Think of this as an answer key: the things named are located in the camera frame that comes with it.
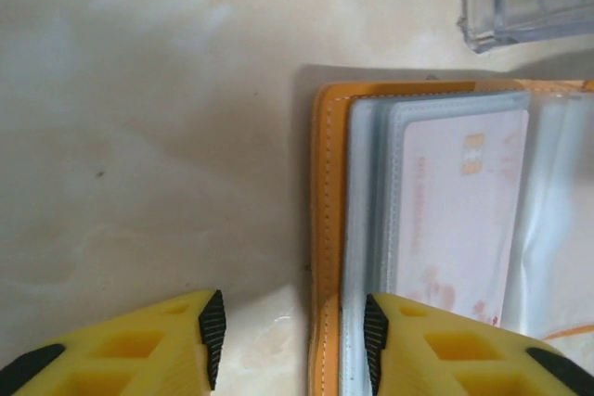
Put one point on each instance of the white pink chip card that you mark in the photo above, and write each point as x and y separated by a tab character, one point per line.
464	210

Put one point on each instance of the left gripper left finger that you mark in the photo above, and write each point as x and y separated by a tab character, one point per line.
116	359

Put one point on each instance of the clear acrylic card box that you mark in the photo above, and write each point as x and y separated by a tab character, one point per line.
482	6

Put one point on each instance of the orange card holder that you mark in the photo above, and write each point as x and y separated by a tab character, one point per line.
329	182

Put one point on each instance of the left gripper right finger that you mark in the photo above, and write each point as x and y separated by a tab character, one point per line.
464	359

